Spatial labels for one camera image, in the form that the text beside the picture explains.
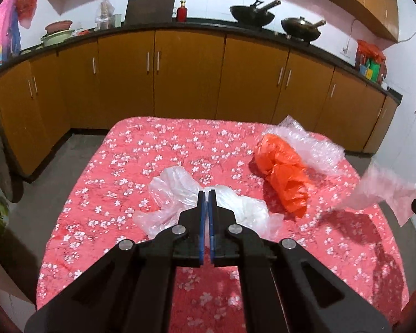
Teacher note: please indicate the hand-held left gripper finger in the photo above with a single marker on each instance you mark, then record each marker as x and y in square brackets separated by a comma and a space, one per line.
[203, 236]
[211, 236]

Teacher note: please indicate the wall socket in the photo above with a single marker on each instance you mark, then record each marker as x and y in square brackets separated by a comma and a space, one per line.
[345, 51]

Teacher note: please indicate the clear plastic bag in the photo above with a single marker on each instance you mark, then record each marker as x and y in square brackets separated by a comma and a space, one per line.
[170, 194]

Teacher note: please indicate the red bottle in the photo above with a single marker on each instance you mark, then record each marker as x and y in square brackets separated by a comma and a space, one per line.
[182, 13]

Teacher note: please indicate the wooden base cabinets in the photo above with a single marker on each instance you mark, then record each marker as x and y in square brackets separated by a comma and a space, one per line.
[187, 76]

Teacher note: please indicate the red hanging plastic bag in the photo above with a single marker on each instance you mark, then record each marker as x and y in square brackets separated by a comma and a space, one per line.
[26, 7]

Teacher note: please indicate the red basin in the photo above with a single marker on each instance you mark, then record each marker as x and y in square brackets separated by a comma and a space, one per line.
[58, 26]

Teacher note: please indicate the clear bubble wrap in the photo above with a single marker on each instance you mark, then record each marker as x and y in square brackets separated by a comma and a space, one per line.
[319, 152]

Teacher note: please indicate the dark cutting board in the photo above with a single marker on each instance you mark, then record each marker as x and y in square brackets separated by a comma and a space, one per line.
[149, 10]

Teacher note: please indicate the clear bag with jars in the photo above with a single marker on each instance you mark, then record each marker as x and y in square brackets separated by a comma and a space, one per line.
[104, 17]

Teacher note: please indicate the pinkish white plastic bag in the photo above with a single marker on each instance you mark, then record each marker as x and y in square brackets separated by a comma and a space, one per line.
[381, 187]

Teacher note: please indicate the white cup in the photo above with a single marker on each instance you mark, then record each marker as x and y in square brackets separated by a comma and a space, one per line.
[385, 86]

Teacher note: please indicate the black wok with lid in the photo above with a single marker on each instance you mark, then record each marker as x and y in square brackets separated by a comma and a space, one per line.
[300, 29]

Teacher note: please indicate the orange plastic bag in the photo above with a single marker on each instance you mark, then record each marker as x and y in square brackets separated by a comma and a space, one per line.
[284, 173]

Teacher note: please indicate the red floral tablecloth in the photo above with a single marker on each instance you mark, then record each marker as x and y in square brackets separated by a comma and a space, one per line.
[131, 166]

